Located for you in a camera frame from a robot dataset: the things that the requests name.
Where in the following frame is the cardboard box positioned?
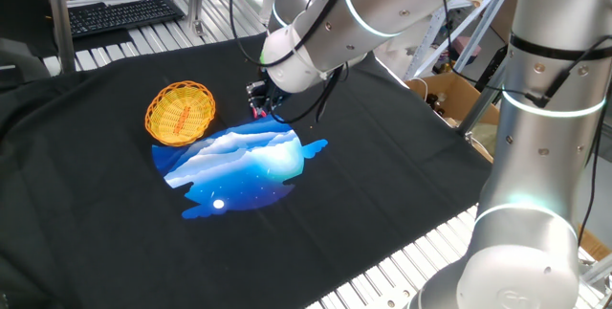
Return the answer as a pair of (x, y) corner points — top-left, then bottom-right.
(404, 70), (501, 131)

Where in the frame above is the yellow wicker basket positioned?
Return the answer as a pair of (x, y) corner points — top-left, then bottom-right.
(144, 79), (217, 148)

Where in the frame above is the white metal shelf frame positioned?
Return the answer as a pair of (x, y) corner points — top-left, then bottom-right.
(404, 0), (518, 80)

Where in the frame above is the black keyboard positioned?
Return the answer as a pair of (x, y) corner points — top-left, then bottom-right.
(66, 0), (186, 38)

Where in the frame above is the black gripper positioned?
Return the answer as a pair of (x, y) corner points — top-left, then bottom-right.
(246, 78), (291, 120)

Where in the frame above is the black t-shirt with blue print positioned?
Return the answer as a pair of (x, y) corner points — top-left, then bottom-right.
(0, 31), (493, 309)

